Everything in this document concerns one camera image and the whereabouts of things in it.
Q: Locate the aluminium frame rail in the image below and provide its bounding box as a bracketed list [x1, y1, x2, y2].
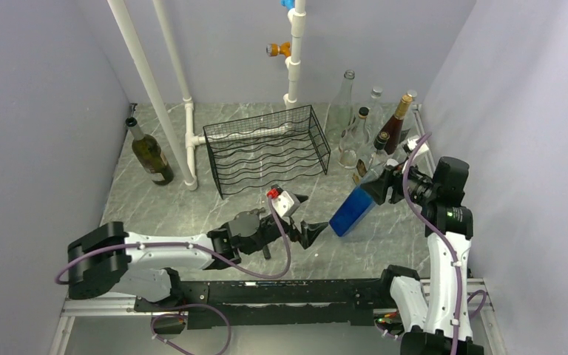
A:
[48, 277, 510, 355]

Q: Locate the dark bottle black capsule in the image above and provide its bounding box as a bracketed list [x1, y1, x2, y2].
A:
[352, 131, 390, 185]

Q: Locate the blue glass bottle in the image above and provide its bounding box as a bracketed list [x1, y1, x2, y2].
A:
[329, 158, 399, 237]

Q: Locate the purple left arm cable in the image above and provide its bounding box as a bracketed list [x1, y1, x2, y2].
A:
[54, 193, 294, 286]

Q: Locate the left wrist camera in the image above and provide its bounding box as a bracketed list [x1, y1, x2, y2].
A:
[266, 187, 301, 218]

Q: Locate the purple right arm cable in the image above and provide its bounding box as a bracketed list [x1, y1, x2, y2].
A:
[401, 132, 488, 355]

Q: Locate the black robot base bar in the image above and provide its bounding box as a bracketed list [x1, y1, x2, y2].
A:
[134, 265, 419, 326]

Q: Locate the dark bottle silver capsule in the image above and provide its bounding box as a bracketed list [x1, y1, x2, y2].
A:
[125, 117, 175, 186]

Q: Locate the blue valve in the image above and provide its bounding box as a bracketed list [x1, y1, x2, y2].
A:
[280, 0, 295, 10]

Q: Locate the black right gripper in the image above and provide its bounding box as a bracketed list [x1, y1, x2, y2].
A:
[361, 156, 438, 206]

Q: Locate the clear bottle black cap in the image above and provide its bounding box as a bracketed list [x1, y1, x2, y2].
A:
[338, 106, 370, 169]

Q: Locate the orange valve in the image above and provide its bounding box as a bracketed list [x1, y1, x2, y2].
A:
[266, 42, 291, 58]

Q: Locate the clear round glass bottle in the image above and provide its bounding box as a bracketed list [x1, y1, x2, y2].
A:
[365, 86, 385, 138]

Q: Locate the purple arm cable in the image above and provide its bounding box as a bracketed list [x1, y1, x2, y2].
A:
[401, 132, 488, 355]
[54, 193, 294, 286]

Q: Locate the black handled tool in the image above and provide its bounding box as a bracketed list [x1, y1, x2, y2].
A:
[262, 246, 271, 260]

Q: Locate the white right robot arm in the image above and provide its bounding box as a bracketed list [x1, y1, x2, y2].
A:
[360, 157, 484, 354]

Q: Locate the white pipe with tee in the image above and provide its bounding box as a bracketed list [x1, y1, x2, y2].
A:
[152, 0, 206, 190]

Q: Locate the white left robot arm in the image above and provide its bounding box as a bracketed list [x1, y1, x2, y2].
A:
[55, 190, 328, 311]

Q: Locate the black wire wine rack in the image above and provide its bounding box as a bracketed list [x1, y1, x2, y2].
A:
[203, 105, 331, 199]

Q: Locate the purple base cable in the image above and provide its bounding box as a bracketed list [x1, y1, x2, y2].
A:
[149, 303, 234, 355]

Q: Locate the dark bottle gold foil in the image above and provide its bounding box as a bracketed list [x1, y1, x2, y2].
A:
[379, 93, 414, 155]

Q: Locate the clear bottle black gold label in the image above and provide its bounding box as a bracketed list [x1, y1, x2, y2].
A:
[325, 70, 355, 146]

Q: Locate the slanted white pipe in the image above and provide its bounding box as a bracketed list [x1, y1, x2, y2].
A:
[107, 0, 198, 191]

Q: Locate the white pipe with valves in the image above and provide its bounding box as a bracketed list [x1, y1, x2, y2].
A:
[283, 0, 306, 109]

